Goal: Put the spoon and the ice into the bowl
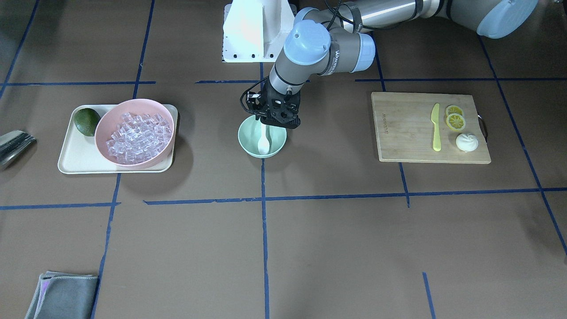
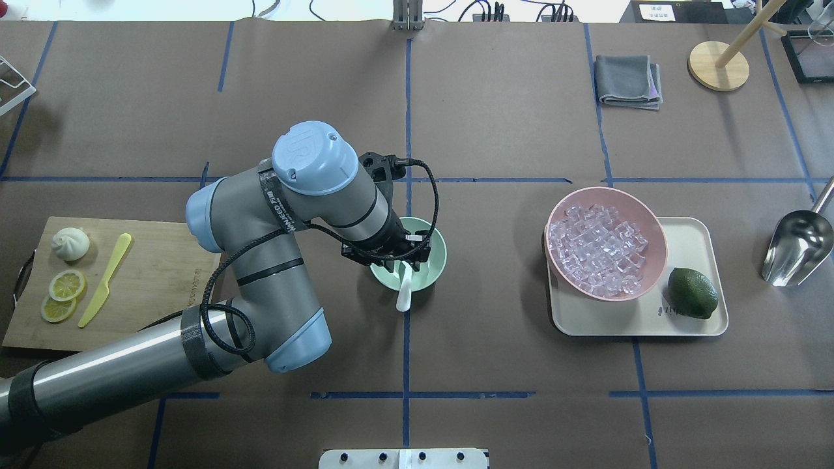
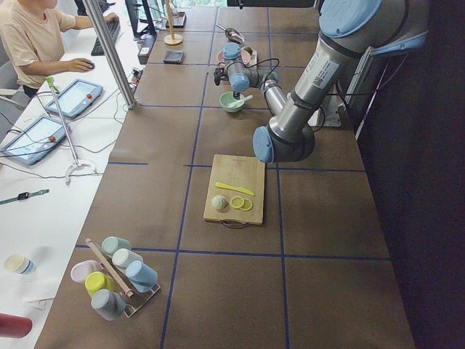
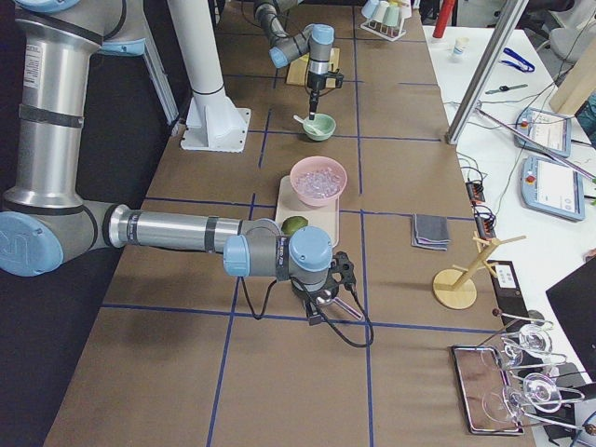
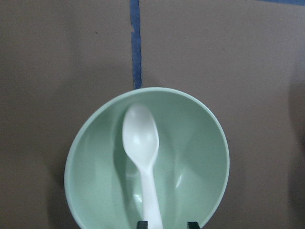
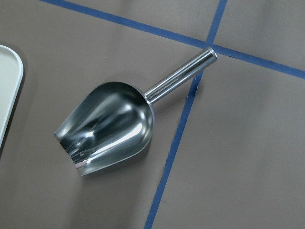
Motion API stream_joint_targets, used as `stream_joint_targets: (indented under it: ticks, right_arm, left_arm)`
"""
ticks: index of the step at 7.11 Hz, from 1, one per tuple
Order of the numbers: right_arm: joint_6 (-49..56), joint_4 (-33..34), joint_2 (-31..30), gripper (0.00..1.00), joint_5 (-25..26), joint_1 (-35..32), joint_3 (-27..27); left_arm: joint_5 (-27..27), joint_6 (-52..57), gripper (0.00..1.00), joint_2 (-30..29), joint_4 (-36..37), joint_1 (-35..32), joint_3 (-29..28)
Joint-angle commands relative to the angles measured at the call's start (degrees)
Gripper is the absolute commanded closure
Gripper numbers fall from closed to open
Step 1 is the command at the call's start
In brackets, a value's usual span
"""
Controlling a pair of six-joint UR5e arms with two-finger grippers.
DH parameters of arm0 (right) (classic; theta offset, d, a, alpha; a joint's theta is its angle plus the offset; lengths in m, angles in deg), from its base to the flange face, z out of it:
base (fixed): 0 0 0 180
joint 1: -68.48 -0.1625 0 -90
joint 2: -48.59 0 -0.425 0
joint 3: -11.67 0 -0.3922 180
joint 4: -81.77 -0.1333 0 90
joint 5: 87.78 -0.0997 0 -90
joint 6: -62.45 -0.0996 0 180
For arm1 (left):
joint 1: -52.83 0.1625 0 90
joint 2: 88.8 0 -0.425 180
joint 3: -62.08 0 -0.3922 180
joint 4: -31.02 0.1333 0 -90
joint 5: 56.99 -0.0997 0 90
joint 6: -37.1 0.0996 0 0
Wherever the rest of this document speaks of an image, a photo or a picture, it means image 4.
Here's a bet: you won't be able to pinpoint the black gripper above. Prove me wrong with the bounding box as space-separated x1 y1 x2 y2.
305 69 344 120
291 251 356 326

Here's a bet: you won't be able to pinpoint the steel ice scoop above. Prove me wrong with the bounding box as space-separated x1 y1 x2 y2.
315 290 364 321

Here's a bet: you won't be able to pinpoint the white plastic spoon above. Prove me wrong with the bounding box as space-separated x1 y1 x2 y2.
292 115 327 141

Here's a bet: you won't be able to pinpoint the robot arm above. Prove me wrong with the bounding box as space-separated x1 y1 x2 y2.
253 0 344 120
1 13 306 343

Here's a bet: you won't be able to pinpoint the mint green bowl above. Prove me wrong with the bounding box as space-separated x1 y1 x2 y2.
306 114 336 142

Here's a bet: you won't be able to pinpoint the clear ice cubes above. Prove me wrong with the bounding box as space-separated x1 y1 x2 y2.
296 169 342 198

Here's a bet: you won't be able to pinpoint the pink bowl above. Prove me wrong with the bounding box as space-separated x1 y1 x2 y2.
290 156 347 207

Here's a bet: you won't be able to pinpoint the wooden cutting board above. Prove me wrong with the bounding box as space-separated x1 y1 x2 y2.
286 47 340 87

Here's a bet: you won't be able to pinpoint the green lime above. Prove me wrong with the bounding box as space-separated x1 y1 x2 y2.
281 216 309 237

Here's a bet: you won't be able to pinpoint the blue cup on rack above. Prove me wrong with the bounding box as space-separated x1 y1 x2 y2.
361 0 379 20

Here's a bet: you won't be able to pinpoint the white cup on rack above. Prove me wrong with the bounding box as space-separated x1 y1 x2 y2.
370 0 389 23

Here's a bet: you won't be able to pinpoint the beige plastic tray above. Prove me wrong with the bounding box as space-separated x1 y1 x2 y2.
275 175 340 248

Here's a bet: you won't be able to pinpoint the green cup on rack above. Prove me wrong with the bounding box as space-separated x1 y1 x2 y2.
382 3 400 28

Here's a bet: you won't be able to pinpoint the folded grey cloth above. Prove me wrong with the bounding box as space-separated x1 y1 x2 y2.
411 214 451 251

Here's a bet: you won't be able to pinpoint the wooden mug tree stand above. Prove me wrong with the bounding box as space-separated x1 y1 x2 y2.
432 234 526 310

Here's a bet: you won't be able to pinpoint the paper cup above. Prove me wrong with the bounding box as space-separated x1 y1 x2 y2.
451 36 469 62

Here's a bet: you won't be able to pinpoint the black power strip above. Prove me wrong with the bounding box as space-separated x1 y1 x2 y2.
465 181 485 204

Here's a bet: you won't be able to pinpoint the smart watch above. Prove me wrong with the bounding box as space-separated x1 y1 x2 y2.
485 84 528 95

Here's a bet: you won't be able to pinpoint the mirror tray glass rack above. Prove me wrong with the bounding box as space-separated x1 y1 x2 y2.
451 345 524 436

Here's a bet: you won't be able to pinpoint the wine glass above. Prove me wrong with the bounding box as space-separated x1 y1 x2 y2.
500 324 567 371
503 372 585 416

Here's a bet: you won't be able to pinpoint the near teach pendant tablet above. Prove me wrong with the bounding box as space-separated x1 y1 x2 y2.
521 156 586 222

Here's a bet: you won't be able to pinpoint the teach pendant tablet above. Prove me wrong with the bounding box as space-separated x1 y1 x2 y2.
515 108 572 157
521 156 586 222

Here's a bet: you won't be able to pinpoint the far teach pendant tablet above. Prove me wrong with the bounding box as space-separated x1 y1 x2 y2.
515 108 572 157

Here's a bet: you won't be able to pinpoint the white wire cup rack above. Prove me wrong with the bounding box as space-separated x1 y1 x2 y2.
360 4 412 42

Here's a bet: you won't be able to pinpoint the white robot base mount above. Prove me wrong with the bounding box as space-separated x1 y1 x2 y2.
168 0 251 153

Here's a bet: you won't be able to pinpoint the blue lanyard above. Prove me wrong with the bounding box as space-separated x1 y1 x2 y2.
501 47 535 74

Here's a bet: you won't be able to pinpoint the aluminium frame post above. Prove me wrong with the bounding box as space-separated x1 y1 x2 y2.
445 0 528 145

